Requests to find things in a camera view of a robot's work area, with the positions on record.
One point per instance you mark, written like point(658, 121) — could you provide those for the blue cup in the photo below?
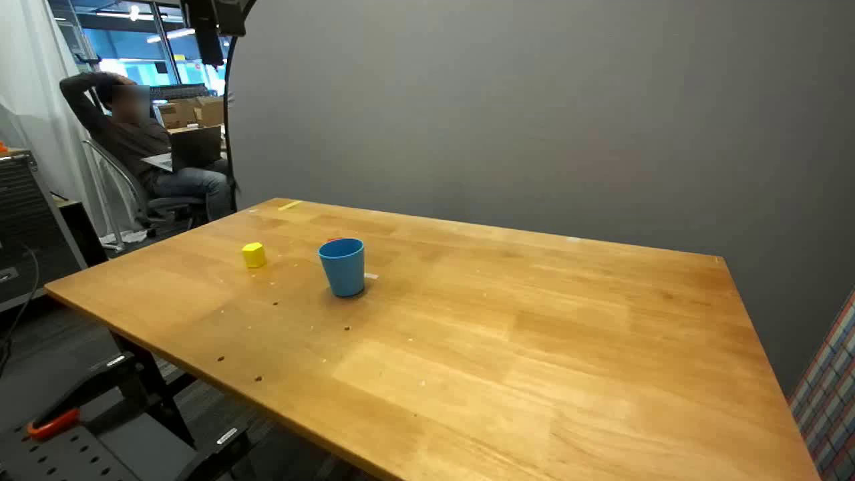
point(342, 268)

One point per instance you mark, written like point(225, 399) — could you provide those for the yellow block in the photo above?
point(254, 256)

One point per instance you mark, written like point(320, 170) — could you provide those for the cardboard boxes on desk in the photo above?
point(192, 112)

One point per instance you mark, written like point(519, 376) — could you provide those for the black light stand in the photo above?
point(218, 54)

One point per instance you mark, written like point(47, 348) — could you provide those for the grey office chair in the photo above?
point(134, 191)

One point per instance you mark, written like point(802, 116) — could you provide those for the seated man in dark shirt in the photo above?
point(138, 134)

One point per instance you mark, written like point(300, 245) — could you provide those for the black equipment rack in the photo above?
point(29, 228)

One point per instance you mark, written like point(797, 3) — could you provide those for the white curtain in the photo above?
point(43, 97)

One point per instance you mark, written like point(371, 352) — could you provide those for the plaid fabric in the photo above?
point(829, 403)

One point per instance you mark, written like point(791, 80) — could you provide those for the black table leg frame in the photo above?
point(147, 391)

